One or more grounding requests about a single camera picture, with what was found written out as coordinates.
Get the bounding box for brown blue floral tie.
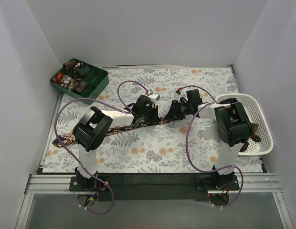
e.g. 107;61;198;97
73;81;90;95

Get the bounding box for pink rose floral tie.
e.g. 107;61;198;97
59;117;170;146

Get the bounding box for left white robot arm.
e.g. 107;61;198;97
73;102;161;191

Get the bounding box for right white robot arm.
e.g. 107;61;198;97
164;100;254;190

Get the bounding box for rolled ties in tray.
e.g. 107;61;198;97
50;59;93;92

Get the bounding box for dark floral ties in basket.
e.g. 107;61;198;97
240;123;261;153

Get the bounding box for floral patterned table mat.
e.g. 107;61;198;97
42;67;263;174

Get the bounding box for white perforated plastic basket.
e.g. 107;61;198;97
216;93;274;156

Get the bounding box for green divided organizer tray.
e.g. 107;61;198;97
49;58;109;99

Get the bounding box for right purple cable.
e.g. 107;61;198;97
176;85;244;208

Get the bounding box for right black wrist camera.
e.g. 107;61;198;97
186;89;202;106

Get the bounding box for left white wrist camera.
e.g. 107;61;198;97
148;93;160;102

